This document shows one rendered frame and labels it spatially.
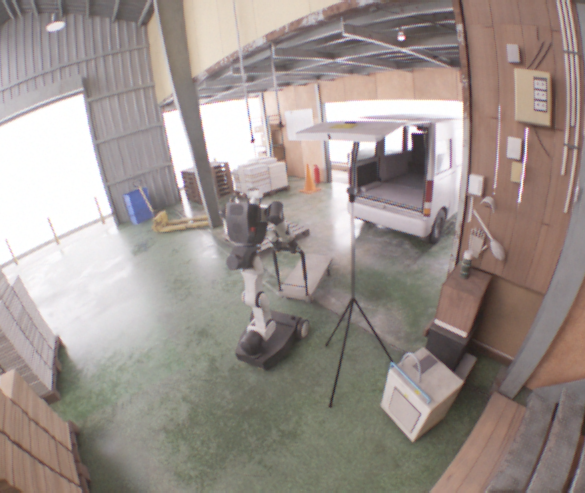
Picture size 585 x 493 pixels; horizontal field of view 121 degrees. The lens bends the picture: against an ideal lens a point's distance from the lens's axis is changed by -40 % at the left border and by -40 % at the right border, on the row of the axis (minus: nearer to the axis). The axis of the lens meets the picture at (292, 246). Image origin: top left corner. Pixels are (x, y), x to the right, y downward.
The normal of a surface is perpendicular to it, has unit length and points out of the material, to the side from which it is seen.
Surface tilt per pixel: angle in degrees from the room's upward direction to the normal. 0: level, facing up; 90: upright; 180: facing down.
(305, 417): 0
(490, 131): 90
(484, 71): 90
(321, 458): 0
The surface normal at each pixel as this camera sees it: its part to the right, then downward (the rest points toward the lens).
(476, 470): -0.11, -0.88
